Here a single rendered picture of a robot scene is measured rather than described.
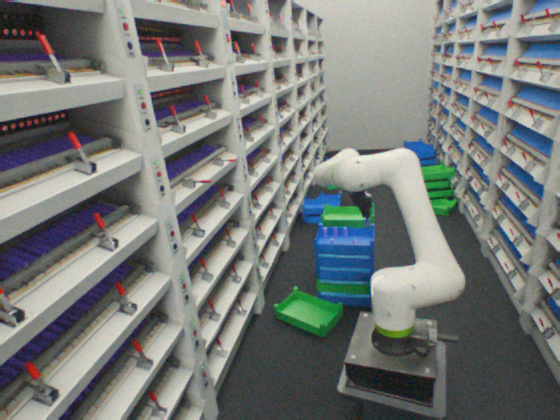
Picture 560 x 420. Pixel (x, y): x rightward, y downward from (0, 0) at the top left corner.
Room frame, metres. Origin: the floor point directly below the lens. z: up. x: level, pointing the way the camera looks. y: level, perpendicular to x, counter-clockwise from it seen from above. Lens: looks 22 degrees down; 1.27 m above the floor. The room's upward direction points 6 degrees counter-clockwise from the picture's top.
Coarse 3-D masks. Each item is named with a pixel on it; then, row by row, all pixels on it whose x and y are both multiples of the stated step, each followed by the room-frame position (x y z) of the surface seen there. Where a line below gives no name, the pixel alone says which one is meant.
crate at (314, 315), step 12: (288, 300) 1.70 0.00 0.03; (300, 300) 1.72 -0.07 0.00; (312, 300) 1.68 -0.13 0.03; (276, 312) 1.59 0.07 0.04; (288, 312) 1.63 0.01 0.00; (300, 312) 1.62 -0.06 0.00; (312, 312) 1.61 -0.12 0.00; (324, 312) 1.60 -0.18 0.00; (336, 312) 1.59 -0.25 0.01; (300, 324) 1.50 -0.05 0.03; (312, 324) 1.45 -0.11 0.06; (324, 324) 1.43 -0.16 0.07; (324, 336) 1.42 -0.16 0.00
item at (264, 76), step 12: (240, 0) 2.35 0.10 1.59; (252, 0) 2.33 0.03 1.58; (264, 12) 2.32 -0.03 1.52; (240, 36) 2.36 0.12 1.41; (252, 36) 2.34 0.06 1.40; (264, 36) 2.32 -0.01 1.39; (264, 48) 2.32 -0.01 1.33; (252, 72) 2.35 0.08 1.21; (264, 72) 2.33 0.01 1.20; (264, 108) 2.33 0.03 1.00; (276, 108) 2.39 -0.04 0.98; (276, 132) 2.33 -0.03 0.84; (276, 144) 2.32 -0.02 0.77; (276, 168) 2.32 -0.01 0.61; (288, 240) 2.38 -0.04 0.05
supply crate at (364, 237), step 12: (348, 228) 1.83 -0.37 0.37; (360, 228) 1.81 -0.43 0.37; (372, 228) 1.78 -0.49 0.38; (324, 240) 1.81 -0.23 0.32; (336, 240) 1.79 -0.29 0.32; (348, 240) 1.78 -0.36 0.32; (360, 240) 1.77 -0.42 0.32; (372, 240) 1.61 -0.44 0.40; (324, 252) 1.67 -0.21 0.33; (336, 252) 1.66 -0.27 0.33; (348, 252) 1.64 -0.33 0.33; (360, 252) 1.62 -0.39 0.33; (372, 252) 1.61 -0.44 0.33
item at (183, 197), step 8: (208, 136) 1.67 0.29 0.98; (208, 144) 1.67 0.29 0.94; (216, 144) 1.66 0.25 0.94; (224, 144) 1.65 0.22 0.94; (232, 144) 1.64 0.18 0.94; (232, 152) 1.65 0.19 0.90; (208, 168) 1.41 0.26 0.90; (216, 168) 1.43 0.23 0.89; (224, 168) 1.47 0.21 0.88; (200, 176) 1.32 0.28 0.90; (208, 176) 1.34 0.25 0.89; (216, 176) 1.39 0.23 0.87; (200, 184) 1.25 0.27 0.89; (208, 184) 1.32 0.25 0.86; (176, 192) 1.15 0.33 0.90; (184, 192) 1.16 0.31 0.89; (192, 192) 1.18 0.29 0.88; (200, 192) 1.26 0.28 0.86; (176, 200) 1.10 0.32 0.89; (184, 200) 1.13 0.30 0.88; (192, 200) 1.19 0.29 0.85; (176, 208) 1.08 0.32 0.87; (184, 208) 1.14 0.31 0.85
